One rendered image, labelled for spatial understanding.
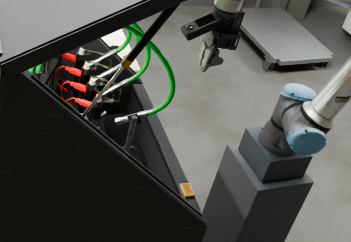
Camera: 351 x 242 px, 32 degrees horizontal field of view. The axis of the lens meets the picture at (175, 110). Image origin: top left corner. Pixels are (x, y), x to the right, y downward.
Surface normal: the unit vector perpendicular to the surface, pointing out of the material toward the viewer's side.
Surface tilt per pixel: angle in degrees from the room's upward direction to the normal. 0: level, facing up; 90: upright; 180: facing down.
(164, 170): 90
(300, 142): 97
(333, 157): 0
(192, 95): 0
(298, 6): 90
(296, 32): 0
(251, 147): 90
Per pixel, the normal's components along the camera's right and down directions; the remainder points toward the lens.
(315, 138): -0.02, 0.69
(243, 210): -0.89, 0.07
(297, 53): 0.22, -0.79
